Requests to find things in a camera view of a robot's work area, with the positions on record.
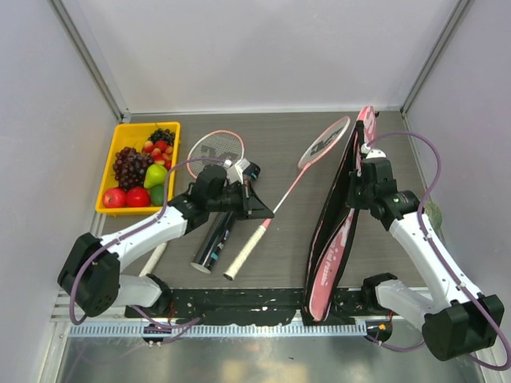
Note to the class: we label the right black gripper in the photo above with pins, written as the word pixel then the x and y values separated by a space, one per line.
pixel 352 201

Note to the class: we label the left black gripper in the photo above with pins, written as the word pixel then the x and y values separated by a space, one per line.
pixel 259 210

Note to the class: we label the black shuttlecock tube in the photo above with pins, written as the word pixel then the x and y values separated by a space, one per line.
pixel 215 243

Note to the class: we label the pink racket bag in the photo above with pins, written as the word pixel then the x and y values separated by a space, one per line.
pixel 334 233

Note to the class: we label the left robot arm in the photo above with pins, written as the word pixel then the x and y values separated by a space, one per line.
pixel 92 274

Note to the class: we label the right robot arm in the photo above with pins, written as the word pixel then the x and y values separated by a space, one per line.
pixel 457 318

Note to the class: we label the green netted melon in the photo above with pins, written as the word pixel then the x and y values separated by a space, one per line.
pixel 434 215

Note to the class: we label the green lime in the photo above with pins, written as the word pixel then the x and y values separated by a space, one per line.
pixel 157 195

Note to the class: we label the green pear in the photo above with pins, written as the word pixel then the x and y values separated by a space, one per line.
pixel 155 174

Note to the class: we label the right red apple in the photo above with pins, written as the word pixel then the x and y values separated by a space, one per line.
pixel 138 197

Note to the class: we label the red apple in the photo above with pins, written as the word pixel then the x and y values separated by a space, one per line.
pixel 114 198
pixel 138 197

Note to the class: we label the black grape bunch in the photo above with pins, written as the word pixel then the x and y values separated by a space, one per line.
pixel 163 134

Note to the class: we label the purple grape bunch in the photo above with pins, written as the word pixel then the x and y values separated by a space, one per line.
pixel 130 167

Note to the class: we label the left red apple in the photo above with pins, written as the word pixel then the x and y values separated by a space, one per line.
pixel 114 198

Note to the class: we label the yellow plastic bin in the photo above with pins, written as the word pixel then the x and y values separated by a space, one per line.
pixel 134 136

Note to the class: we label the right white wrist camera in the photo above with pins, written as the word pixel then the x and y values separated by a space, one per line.
pixel 367 153

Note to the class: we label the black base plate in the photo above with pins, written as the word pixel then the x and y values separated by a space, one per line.
pixel 259 307

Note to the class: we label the white cable duct strip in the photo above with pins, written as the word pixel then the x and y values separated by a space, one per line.
pixel 135 330

